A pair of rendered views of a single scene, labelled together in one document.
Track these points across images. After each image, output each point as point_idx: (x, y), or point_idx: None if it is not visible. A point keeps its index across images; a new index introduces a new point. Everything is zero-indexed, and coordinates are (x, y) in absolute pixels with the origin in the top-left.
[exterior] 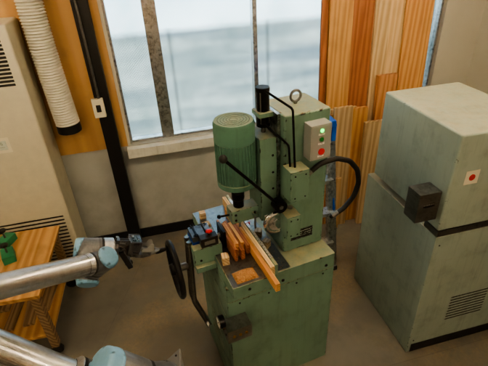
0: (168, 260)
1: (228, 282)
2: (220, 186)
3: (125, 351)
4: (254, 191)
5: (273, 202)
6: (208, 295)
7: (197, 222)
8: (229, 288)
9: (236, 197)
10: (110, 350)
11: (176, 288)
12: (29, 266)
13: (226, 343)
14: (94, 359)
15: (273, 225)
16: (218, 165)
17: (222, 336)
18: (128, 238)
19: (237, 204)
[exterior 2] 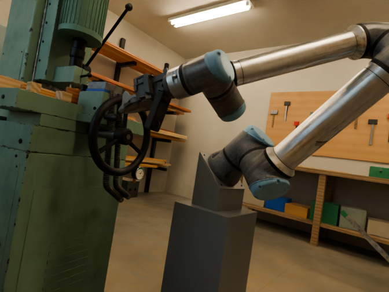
0: (96, 143)
1: (138, 124)
2: (97, 36)
3: (241, 131)
4: (63, 57)
5: (86, 66)
6: (36, 240)
7: (48, 96)
8: (138, 131)
9: (85, 54)
10: (251, 124)
11: (120, 170)
12: (297, 44)
13: (98, 245)
14: (261, 136)
15: None
16: (99, 11)
17: (88, 251)
18: (156, 76)
19: (82, 64)
